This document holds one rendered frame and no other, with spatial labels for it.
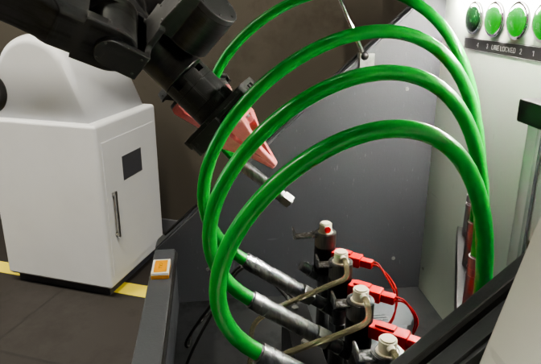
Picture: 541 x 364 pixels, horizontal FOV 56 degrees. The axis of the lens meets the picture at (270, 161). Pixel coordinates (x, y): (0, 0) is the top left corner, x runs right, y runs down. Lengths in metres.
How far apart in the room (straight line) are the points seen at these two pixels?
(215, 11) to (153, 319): 0.47
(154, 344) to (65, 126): 1.81
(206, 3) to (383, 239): 0.66
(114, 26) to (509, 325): 0.45
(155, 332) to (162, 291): 0.11
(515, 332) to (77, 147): 2.27
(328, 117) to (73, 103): 1.68
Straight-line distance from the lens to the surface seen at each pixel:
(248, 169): 0.75
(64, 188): 2.59
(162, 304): 0.85
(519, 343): 0.33
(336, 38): 0.53
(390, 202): 1.04
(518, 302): 0.33
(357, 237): 1.05
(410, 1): 0.68
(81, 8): 0.57
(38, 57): 2.54
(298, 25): 2.76
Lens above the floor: 1.41
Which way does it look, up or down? 17 degrees down
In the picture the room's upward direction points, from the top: straight up
